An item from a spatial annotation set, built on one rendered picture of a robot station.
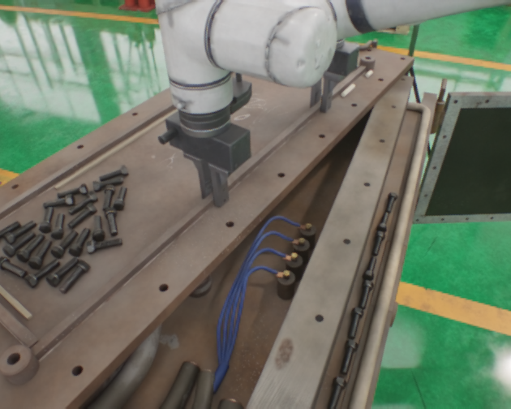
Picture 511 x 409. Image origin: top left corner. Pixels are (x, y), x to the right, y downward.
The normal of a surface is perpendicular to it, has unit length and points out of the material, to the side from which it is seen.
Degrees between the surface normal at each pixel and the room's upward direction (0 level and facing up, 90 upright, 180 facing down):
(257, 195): 0
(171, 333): 0
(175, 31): 89
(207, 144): 90
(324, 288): 0
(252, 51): 89
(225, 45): 89
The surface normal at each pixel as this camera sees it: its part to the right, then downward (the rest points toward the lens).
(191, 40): -0.53, 0.58
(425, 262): -0.03, -0.73
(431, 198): 0.01, 0.68
